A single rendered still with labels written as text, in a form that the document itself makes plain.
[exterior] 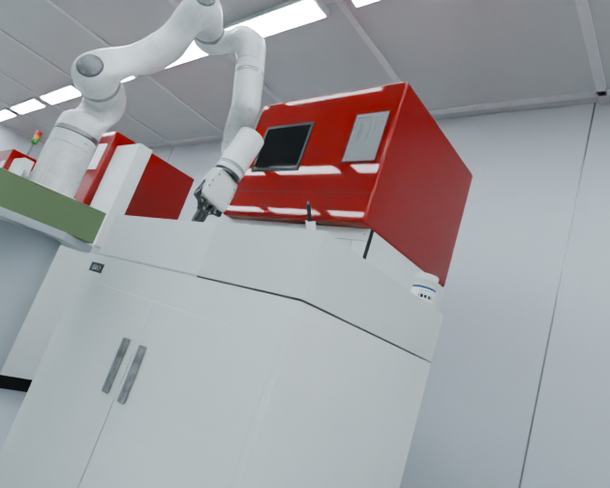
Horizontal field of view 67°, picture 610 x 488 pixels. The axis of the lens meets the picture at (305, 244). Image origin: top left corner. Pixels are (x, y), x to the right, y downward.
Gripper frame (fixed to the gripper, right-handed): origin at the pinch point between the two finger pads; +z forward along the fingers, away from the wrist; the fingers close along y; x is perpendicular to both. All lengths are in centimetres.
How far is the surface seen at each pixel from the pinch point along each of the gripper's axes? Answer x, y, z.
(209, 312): 24.7, -0.9, 24.6
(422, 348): 50, -52, 3
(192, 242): 7.8, 2.4, 9.3
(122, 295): -14.1, -1.3, 27.4
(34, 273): -21.9, 18.9, 33.6
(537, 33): 26, -99, -202
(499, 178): -3, -176, -165
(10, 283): -21.5, 22.2, 38.5
